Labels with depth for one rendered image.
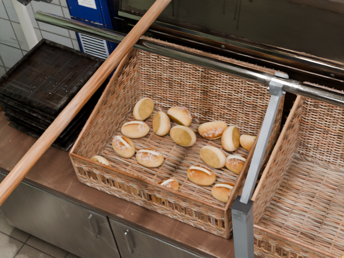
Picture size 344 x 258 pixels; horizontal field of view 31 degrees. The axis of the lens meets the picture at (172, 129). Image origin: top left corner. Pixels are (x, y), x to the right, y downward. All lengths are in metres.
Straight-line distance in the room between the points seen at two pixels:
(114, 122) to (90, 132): 0.14
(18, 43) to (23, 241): 0.84
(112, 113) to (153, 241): 0.46
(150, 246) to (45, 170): 0.45
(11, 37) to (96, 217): 0.94
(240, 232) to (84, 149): 0.69
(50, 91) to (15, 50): 0.65
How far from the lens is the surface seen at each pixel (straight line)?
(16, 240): 2.74
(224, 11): 1.90
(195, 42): 2.04
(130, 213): 1.95
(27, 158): 1.34
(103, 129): 2.09
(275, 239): 1.72
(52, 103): 2.06
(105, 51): 2.28
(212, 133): 2.05
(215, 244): 1.86
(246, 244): 1.59
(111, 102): 2.08
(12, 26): 2.61
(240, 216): 1.49
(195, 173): 1.94
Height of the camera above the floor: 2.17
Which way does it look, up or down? 48 degrees down
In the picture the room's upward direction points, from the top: 10 degrees counter-clockwise
